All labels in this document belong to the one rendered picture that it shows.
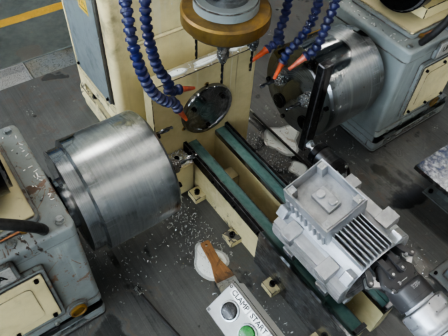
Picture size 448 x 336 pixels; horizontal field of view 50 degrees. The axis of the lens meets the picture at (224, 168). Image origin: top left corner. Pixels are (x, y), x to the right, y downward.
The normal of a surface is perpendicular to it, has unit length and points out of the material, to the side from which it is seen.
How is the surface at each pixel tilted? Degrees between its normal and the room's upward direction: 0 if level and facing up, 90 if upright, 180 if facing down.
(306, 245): 16
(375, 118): 90
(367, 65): 43
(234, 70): 90
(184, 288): 0
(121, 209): 65
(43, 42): 0
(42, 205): 0
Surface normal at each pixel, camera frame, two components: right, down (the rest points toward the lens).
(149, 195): 0.53, 0.27
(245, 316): -0.45, -0.25
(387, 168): 0.04, -0.63
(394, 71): -0.81, 0.43
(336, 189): -0.18, -0.49
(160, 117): 0.58, 0.65
